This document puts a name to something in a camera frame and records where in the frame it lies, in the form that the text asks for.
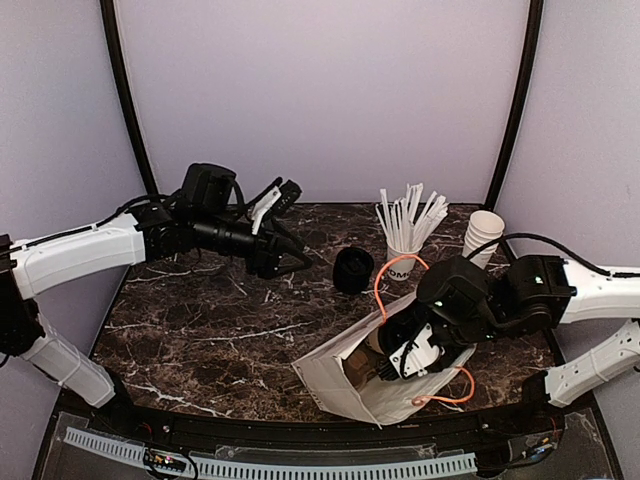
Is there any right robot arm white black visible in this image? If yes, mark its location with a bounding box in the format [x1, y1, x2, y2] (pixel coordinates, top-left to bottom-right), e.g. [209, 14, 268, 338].
[371, 245, 639, 434]

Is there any stack of white paper cups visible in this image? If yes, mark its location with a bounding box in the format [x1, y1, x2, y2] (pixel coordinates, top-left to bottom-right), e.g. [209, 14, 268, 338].
[462, 210, 505, 269]

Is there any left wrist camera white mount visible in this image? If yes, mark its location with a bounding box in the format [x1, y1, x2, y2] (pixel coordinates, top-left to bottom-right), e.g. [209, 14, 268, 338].
[247, 177, 302, 235]

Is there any single white paper cup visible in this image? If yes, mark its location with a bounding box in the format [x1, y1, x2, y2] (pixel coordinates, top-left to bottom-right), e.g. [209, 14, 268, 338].
[366, 330, 386, 355]

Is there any black front table rail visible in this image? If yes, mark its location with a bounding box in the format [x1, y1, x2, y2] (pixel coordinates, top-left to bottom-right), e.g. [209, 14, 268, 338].
[99, 372, 551, 456]

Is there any white cup holding straws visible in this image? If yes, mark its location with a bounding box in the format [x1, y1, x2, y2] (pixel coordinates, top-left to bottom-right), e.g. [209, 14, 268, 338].
[387, 242, 419, 281]

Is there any white paper takeout bag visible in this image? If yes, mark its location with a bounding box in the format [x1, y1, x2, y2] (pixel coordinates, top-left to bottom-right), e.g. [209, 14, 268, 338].
[292, 310, 476, 427]

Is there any right black frame post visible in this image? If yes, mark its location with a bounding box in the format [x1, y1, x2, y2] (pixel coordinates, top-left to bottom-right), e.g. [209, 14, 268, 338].
[483, 0, 545, 211]

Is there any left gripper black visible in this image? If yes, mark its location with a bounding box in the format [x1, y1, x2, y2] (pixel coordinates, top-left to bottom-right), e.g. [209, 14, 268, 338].
[193, 209, 314, 279]

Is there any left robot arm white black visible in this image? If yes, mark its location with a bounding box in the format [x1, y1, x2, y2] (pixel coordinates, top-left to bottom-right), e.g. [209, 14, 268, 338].
[1, 163, 312, 436]

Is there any brown pulp cup carrier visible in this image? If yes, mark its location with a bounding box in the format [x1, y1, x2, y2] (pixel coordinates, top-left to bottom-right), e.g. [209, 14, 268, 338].
[343, 347, 385, 390]

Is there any stack of black lids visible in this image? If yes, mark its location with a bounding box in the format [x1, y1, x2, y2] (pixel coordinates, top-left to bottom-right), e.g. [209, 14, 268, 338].
[332, 246, 374, 295]

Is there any grey slotted cable duct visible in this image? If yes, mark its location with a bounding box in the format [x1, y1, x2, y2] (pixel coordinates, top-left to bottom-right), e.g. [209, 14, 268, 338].
[63, 427, 478, 479]

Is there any bundle of wrapped white straws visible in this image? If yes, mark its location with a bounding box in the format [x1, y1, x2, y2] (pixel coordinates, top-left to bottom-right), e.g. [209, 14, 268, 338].
[375, 183, 449, 254]

